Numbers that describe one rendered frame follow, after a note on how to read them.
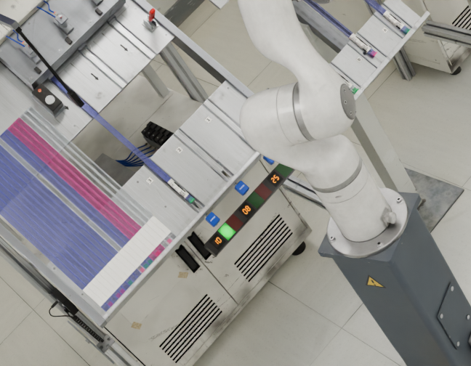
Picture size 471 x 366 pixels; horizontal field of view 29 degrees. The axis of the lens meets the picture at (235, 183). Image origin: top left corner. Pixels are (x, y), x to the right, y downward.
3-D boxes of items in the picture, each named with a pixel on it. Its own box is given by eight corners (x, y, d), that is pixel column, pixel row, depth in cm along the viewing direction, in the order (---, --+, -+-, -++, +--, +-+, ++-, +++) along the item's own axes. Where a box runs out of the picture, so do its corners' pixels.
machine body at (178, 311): (320, 242, 304) (235, 117, 265) (178, 402, 288) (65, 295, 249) (210, 181, 352) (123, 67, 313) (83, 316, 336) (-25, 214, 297)
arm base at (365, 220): (421, 192, 201) (391, 137, 189) (389, 263, 192) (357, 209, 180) (347, 186, 213) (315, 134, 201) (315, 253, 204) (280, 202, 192)
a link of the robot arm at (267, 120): (358, 187, 184) (310, 107, 169) (277, 202, 193) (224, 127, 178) (364, 143, 192) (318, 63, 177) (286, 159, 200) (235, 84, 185)
